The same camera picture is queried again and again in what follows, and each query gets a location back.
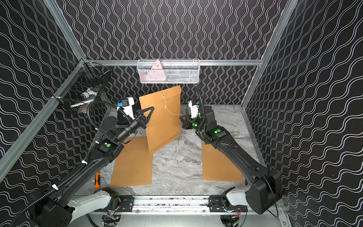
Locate white closure string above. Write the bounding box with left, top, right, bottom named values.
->
left=161, top=93, right=182, bottom=116

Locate black wire mesh basket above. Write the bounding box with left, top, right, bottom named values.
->
left=55, top=62, right=112, bottom=114

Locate brown file bag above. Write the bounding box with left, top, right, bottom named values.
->
left=202, top=142, right=244, bottom=183
left=110, top=137, right=153, bottom=188
left=139, top=86, right=182, bottom=154

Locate white object in black basket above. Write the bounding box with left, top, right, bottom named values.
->
left=70, top=88, right=98, bottom=114

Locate orange handled tool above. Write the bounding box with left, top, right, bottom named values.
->
left=94, top=172, right=101, bottom=190

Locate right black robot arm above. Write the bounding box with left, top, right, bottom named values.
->
left=180, top=88, right=282, bottom=215

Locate black plastic tool case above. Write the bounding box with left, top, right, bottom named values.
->
left=120, top=104, right=141, bottom=120

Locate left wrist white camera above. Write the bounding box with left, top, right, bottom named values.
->
left=117, top=97, right=135, bottom=109

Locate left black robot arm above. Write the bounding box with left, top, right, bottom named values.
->
left=10, top=100, right=154, bottom=227

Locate pink triangular board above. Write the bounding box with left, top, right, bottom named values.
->
left=142, top=59, right=166, bottom=83

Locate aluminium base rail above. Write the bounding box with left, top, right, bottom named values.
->
left=58, top=195, right=284, bottom=215

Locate white wire mesh basket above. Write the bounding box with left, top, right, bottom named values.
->
left=137, top=59, right=200, bottom=84

